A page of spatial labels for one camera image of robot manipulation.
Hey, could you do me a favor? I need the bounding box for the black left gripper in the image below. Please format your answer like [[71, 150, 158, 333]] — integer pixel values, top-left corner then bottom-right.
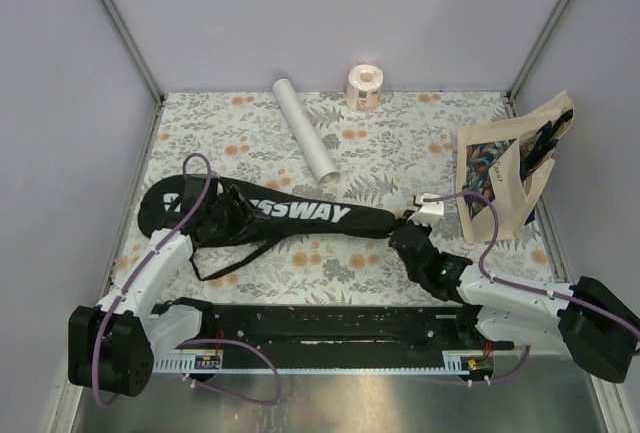
[[207, 185, 269, 243]]

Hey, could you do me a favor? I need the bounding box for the black racket bag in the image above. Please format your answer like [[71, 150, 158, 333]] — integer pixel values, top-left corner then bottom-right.
[[137, 174, 398, 281]]

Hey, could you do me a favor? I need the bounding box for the white shuttlecock tube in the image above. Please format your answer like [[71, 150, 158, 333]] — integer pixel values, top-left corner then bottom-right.
[[272, 78, 340, 187]]

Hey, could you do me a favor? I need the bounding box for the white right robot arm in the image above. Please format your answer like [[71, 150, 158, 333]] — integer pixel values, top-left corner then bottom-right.
[[389, 221, 639, 384]]

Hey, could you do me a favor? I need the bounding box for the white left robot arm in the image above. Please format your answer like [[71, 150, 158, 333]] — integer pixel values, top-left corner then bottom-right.
[[67, 176, 257, 397]]

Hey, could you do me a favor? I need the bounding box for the floral table mat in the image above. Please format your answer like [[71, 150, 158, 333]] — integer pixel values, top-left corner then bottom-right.
[[107, 90, 561, 307]]

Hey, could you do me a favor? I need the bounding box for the beige tote bag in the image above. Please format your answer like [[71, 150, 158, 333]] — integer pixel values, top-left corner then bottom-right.
[[456, 91, 574, 244]]

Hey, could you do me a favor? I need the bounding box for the pink toilet paper roll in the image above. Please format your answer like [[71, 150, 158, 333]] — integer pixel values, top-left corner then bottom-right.
[[345, 63, 384, 112]]

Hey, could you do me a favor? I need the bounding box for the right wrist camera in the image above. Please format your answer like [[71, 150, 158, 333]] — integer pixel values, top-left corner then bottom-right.
[[403, 193, 445, 226]]

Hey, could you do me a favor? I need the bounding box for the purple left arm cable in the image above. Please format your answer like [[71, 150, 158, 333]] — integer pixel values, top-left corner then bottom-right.
[[89, 153, 211, 407]]

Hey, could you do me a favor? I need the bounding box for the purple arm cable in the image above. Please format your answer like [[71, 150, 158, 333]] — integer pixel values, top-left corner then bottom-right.
[[432, 191, 640, 342], [89, 153, 211, 407]]

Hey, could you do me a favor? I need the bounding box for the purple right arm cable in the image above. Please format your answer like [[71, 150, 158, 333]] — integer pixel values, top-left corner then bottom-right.
[[432, 191, 640, 342]]

